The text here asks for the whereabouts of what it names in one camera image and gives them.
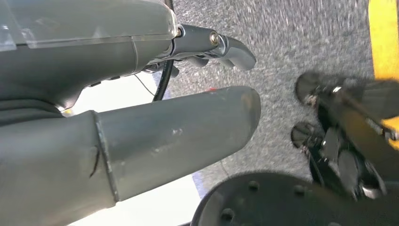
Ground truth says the white flat board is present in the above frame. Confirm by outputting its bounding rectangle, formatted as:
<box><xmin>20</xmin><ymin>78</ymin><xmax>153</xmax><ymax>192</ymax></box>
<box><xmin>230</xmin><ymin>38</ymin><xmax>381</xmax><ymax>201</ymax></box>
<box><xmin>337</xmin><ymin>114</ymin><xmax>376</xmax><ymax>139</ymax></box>
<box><xmin>61</xmin><ymin>71</ymin><xmax>202</xmax><ymax>226</ymax></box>

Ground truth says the black round robot joint disc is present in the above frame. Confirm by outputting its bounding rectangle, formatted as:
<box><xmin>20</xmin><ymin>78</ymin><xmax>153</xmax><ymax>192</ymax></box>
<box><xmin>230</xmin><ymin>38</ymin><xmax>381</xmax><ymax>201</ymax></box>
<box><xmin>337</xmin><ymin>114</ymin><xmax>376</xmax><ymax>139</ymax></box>
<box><xmin>189</xmin><ymin>171</ymin><xmax>399</xmax><ymax>226</ymax></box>

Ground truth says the black robot foot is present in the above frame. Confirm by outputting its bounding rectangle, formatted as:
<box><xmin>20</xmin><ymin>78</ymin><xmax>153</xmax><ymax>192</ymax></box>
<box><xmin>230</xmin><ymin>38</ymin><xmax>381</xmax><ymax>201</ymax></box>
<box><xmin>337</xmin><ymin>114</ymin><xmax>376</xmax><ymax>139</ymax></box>
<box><xmin>290</xmin><ymin>71</ymin><xmax>399</xmax><ymax>201</ymax></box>

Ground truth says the yellow floor tape square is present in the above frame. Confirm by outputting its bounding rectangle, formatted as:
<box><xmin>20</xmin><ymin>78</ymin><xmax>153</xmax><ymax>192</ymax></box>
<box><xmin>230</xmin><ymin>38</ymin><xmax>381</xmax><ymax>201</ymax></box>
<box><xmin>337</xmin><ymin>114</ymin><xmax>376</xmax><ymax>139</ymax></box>
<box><xmin>367</xmin><ymin>0</ymin><xmax>399</xmax><ymax>151</ymax></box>

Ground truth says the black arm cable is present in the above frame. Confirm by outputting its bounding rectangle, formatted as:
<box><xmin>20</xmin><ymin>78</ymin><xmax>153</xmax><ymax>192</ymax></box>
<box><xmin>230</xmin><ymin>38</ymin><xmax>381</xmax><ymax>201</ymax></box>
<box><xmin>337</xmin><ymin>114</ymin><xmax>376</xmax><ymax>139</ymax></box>
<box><xmin>152</xmin><ymin>0</ymin><xmax>176</xmax><ymax>103</ymax></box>

